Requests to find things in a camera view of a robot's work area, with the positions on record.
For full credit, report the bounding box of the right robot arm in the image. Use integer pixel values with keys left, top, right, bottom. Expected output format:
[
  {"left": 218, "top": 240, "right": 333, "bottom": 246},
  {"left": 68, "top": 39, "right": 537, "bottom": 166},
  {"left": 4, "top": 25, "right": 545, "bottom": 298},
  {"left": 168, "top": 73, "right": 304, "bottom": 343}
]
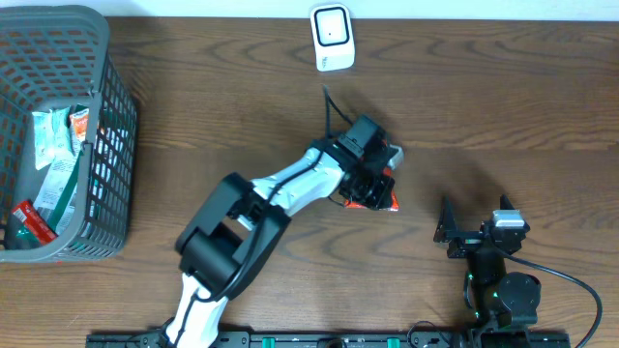
[{"left": 433, "top": 195, "right": 541, "bottom": 347}]

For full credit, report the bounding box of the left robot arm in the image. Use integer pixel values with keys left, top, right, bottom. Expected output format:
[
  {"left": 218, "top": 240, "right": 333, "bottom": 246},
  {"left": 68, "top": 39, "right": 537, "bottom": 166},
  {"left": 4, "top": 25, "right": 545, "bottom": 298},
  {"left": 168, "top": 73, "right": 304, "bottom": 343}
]
[{"left": 162, "top": 115, "right": 403, "bottom": 347}]

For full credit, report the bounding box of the light green snack packet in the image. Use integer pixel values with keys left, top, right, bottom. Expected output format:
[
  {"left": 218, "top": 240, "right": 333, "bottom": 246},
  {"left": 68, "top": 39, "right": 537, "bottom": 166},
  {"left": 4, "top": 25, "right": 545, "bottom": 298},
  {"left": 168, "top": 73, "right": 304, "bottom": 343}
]
[{"left": 32, "top": 107, "right": 74, "bottom": 170}]

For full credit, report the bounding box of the grey plastic mesh basket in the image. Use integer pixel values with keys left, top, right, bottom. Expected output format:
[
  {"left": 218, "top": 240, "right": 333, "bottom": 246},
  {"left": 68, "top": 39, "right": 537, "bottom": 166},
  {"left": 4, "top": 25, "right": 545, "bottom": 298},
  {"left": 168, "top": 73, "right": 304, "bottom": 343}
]
[{"left": 1, "top": 6, "right": 138, "bottom": 263}]

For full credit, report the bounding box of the white barcode scanner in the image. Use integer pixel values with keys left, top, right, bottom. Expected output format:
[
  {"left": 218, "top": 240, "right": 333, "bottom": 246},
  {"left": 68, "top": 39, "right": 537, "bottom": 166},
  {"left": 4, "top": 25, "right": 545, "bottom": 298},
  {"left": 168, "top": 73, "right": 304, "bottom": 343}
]
[{"left": 309, "top": 4, "right": 356, "bottom": 73}]

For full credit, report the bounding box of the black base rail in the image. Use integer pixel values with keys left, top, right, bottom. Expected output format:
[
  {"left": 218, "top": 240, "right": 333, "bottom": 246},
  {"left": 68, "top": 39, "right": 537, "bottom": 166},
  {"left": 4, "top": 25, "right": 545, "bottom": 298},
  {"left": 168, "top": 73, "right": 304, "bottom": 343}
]
[{"left": 85, "top": 331, "right": 570, "bottom": 348}]

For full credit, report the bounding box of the right black cable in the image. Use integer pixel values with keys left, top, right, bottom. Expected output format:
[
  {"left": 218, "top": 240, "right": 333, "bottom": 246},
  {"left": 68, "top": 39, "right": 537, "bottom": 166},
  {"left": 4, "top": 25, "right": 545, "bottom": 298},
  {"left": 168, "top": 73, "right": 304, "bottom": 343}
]
[{"left": 502, "top": 250, "right": 604, "bottom": 348}]

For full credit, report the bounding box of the small orange snack packet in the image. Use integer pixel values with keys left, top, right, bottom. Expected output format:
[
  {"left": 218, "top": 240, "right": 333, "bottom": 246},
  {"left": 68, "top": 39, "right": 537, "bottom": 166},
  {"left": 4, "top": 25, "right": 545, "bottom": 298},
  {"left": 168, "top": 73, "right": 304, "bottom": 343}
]
[{"left": 69, "top": 105, "right": 90, "bottom": 155}]

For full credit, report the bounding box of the white green snack packet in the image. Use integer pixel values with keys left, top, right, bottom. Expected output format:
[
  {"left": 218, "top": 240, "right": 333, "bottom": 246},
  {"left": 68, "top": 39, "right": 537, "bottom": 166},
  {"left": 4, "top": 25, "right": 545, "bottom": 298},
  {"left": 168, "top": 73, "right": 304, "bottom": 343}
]
[{"left": 34, "top": 158, "right": 78, "bottom": 235}]

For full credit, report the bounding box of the large red snack bag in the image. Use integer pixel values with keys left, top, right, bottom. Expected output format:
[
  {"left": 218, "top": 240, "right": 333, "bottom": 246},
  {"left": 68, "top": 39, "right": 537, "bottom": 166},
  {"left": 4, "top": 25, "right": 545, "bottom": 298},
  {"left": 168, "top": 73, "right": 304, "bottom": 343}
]
[{"left": 339, "top": 140, "right": 399, "bottom": 212}]

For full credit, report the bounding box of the left black cable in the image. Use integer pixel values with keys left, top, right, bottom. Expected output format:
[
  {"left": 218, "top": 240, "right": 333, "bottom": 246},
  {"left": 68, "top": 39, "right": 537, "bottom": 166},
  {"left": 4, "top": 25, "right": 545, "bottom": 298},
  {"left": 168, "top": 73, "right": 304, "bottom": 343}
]
[{"left": 163, "top": 84, "right": 357, "bottom": 348}]

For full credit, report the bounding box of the black cable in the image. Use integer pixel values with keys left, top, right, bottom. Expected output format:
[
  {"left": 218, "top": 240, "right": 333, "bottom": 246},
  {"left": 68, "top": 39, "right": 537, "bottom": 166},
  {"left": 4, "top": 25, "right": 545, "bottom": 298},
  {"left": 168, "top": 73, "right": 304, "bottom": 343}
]
[
  {"left": 163, "top": 84, "right": 357, "bottom": 348},
  {"left": 502, "top": 250, "right": 604, "bottom": 348}
]

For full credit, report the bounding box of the small red snack packet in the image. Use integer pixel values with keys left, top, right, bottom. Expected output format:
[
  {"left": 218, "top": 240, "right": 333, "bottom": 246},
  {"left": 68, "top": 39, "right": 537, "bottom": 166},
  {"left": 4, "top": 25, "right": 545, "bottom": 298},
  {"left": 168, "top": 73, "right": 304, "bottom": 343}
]
[{"left": 12, "top": 200, "right": 57, "bottom": 246}]

